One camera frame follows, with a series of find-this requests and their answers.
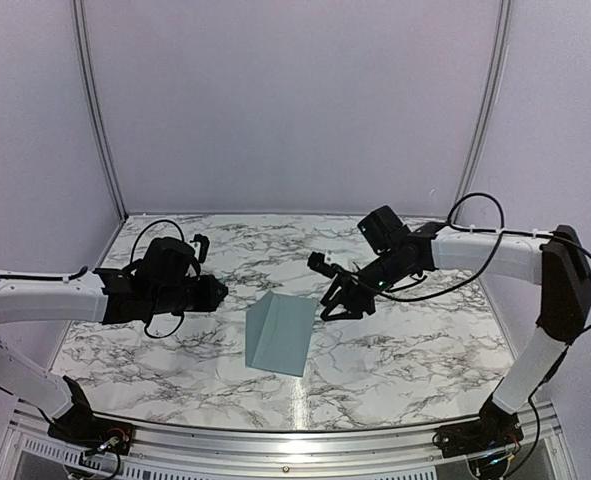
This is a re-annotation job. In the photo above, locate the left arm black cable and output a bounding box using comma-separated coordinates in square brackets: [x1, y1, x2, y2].
[132, 219, 189, 340]

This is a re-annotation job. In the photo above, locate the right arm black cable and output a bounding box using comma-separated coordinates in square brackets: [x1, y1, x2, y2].
[344, 192, 591, 334]

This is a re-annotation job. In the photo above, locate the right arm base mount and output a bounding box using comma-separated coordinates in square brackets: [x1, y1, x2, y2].
[432, 419, 524, 458]

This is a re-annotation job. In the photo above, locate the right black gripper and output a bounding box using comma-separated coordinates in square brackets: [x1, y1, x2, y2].
[320, 248, 414, 322]

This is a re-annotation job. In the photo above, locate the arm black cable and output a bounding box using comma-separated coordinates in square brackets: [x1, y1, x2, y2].
[132, 219, 189, 340]
[344, 192, 591, 334]

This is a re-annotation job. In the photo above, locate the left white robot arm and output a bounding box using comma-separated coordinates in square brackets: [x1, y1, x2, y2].
[0, 235, 228, 445]

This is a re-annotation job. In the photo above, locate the right aluminium corner post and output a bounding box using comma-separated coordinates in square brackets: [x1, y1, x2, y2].
[455, 0, 514, 200]

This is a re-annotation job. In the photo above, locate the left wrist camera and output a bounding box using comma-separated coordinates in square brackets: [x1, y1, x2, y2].
[191, 234, 210, 264]

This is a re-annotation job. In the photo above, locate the aluminium front rail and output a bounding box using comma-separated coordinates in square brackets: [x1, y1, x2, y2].
[0, 402, 578, 479]

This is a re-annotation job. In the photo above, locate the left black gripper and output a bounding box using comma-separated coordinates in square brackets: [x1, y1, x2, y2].
[150, 275, 227, 316]

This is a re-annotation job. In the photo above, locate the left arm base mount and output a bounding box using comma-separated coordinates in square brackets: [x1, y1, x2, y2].
[44, 416, 135, 456]

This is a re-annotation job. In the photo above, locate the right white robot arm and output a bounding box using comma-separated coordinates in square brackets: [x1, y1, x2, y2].
[308, 206, 591, 448]

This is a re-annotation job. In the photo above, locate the aluminium corner post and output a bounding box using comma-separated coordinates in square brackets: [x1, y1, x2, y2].
[455, 0, 514, 200]
[70, 0, 128, 223]

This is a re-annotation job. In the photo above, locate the left aluminium corner post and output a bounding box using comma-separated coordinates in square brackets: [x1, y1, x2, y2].
[70, 0, 128, 223]

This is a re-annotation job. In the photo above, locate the blue-grey envelope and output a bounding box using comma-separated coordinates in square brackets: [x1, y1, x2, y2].
[245, 291, 318, 378]

